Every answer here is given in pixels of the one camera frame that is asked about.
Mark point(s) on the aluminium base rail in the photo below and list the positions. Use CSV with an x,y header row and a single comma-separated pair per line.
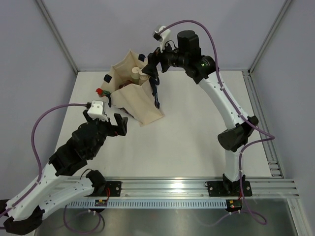
x,y
196,188

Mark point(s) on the right aluminium frame post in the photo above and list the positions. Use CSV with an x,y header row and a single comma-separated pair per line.
x,y
271,32

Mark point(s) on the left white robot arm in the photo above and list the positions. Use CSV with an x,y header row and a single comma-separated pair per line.
x,y
27,210

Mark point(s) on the green lotion bottle white cap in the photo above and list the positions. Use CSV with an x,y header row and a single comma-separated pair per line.
x,y
135,74

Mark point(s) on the left aluminium frame post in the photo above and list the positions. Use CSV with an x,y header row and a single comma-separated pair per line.
x,y
56,34

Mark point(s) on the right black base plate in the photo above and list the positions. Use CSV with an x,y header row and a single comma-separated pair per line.
x,y
221,189

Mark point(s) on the white slotted cable duct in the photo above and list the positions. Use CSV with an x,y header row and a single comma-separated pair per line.
x,y
149,204

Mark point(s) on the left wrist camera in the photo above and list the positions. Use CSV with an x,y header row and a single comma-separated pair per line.
x,y
97,110

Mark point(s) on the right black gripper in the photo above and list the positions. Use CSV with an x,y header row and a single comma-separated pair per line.
x,y
153,59

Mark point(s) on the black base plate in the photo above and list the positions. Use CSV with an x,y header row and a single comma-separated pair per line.
x,y
113,188
221,189

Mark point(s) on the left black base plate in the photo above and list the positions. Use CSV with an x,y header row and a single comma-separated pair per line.
x,y
113,188

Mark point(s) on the aluminium frame post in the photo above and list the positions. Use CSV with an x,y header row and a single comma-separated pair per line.
x,y
271,32
56,34

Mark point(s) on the beige lotion bottle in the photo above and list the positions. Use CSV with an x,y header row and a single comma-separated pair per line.
x,y
143,78

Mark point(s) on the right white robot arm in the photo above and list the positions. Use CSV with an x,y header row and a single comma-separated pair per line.
x,y
202,69

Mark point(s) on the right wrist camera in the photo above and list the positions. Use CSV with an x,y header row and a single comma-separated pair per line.
x,y
161,36

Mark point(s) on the beige canvas tote bag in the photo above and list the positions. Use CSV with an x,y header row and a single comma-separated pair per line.
x,y
139,101

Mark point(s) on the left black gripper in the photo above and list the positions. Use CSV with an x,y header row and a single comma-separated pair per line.
x,y
120,129

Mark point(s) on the red dish soap bottle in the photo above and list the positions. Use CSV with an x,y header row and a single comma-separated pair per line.
x,y
126,83

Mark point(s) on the green dish soap bottle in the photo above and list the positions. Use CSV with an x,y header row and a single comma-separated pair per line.
x,y
103,93

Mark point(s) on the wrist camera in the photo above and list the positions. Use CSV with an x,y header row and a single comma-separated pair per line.
x,y
97,110
161,36

